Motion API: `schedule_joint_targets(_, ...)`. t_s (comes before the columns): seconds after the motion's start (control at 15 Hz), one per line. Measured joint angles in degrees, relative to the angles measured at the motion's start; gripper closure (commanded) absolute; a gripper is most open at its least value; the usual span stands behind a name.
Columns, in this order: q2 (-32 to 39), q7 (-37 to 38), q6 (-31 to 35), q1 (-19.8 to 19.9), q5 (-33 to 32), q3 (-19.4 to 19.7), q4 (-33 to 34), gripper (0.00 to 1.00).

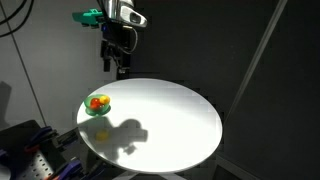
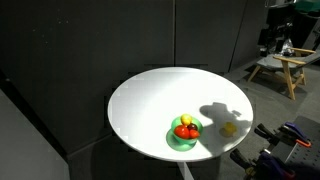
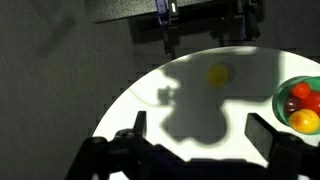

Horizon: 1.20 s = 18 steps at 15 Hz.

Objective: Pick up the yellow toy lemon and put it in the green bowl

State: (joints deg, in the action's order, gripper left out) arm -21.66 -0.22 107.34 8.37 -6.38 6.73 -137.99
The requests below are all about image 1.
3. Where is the teal printed camera mount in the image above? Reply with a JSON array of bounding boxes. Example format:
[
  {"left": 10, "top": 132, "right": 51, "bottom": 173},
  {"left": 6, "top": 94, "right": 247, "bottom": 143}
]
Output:
[{"left": 72, "top": 9, "right": 105, "bottom": 29}]

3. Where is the perforated metal breadboard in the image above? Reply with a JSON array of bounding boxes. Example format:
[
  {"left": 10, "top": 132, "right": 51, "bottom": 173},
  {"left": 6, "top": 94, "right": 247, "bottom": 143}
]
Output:
[{"left": 14, "top": 149, "right": 55, "bottom": 180}]

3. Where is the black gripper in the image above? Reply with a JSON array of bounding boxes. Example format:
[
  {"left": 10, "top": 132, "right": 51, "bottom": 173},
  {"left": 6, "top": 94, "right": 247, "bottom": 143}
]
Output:
[{"left": 100, "top": 23, "right": 133, "bottom": 76}]

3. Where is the red toy tomato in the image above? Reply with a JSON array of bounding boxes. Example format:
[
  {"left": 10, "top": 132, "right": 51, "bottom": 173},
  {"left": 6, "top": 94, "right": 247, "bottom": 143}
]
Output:
[{"left": 89, "top": 97, "right": 103, "bottom": 110}]

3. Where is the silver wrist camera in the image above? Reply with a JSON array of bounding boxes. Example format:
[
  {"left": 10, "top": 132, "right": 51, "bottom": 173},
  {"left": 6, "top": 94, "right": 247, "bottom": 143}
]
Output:
[{"left": 118, "top": 4, "right": 148, "bottom": 29}]

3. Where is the yellow toy lemon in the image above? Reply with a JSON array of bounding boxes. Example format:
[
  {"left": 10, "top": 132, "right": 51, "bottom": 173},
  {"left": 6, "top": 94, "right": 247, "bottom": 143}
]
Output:
[{"left": 95, "top": 129, "right": 110, "bottom": 142}]

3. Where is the dark blue clamp with orange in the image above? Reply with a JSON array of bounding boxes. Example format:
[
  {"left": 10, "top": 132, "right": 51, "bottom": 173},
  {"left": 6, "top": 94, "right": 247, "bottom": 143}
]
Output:
[{"left": 52, "top": 157, "right": 85, "bottom": 180}]

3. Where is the white table pedestal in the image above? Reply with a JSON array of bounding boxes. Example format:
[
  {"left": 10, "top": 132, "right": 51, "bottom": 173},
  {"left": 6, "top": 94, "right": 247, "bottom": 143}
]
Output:
[{"left": 112, "top": 170, "right": 188, "bottom": 180}]

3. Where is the yellow-orange toy fruit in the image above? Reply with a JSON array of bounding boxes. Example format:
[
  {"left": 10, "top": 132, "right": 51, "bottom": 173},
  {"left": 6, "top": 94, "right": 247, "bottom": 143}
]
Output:
[{"left": 99, "top": 95, "right": 111, "bottom": 105}]

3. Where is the green plastic bowl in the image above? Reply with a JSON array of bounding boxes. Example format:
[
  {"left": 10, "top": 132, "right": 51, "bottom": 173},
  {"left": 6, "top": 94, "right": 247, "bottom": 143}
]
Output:
[{"left": 83, "top": 93, "right": 112, "bottom": 117}]

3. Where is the black clamp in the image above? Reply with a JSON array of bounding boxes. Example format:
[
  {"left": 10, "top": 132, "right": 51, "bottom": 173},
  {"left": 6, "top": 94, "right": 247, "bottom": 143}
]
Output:
[{"left": 55, "top": 127, "right": 82, "bottom": 148}]

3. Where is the grey diagonal metal bar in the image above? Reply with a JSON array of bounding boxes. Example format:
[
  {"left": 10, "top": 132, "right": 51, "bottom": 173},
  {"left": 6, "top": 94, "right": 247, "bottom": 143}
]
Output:
[{"left": 225, "top": 0, "right": 288, "bottom": 118}]

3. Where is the thin grey pole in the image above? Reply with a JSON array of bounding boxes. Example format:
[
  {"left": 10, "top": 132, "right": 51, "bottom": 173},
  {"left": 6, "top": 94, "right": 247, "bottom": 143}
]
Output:
[{"left": 0, "top": 2, "right": 48, "bottom": 128}]

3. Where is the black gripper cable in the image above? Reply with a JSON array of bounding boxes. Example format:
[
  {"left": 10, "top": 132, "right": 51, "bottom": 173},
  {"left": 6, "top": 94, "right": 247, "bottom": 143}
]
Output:
[{"left": 121, "top": 26, "right": 139, "bottom": 55}]

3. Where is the purple clamp with orange handle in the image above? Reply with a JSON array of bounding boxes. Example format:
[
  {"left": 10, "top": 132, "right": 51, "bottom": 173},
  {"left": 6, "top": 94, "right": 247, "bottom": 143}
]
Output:
[{"left": 23, "top": 125, "right": 55, "bottom": 153}]

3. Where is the black hanging cable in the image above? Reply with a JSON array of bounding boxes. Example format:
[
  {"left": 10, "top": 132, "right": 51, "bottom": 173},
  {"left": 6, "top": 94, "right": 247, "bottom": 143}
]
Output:
[
  {"left": 0, "top": 0, "right": 28, "bottom": 26},
  {"left": 0, "top": 0, "right": 36, "bottom": 38}
]

